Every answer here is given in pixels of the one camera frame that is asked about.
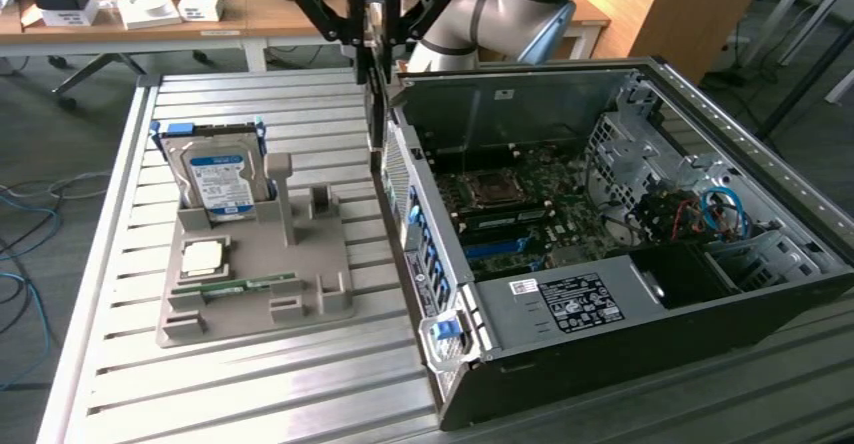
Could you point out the brown cardboard flap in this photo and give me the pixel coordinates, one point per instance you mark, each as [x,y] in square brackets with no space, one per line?
[29,14]

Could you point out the graphics card with black fan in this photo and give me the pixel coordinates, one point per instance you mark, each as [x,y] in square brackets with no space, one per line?
[376,24]

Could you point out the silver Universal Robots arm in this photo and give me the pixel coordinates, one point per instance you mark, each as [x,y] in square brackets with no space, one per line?
[468,19]

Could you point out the black open PC case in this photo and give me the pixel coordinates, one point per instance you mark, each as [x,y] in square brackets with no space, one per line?
[601,374]

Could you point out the small white labelled box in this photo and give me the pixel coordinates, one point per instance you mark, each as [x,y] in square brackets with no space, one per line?
[201,11]

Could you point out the wooden office desk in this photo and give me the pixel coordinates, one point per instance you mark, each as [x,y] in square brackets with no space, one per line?
[101,34]
[294,24]

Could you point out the blue case latch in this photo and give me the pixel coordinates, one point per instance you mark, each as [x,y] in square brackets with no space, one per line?
[446,328]

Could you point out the perforated metal drive cage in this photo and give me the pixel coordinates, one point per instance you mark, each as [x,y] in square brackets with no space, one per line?
[634,159]

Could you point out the silver CPU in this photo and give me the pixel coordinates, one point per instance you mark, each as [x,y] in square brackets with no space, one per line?
[201,259]

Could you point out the green motherboard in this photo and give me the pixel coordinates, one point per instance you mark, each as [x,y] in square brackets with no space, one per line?
[574,229]

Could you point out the blue expansion slot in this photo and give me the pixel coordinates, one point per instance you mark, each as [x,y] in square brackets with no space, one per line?
[494,250]

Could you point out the metal disk bay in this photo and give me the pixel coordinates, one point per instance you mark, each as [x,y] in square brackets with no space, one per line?
[768,259]

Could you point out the CPU socket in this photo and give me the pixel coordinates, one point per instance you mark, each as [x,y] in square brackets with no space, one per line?
[494,186]

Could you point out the grey parts rack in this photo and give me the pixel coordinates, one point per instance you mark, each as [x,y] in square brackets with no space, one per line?
[267,264]

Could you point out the white box with black lid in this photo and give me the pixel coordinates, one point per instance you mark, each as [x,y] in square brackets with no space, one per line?
[67,16]

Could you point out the white box with tape roll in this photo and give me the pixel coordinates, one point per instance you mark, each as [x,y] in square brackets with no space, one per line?
[150,14]

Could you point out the wooden cabinet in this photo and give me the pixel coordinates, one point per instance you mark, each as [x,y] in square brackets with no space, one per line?
[688,14]

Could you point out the green RAM stick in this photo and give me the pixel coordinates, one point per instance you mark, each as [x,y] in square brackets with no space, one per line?
[227,288]

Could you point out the grey desk leg with casters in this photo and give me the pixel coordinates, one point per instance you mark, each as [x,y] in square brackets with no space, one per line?
[87,73]

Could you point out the hard disk in blue caddy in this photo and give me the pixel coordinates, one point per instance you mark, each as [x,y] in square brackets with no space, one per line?
[217,179]

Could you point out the grey power supply unit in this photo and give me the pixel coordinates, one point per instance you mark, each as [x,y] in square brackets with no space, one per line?
[521,314]

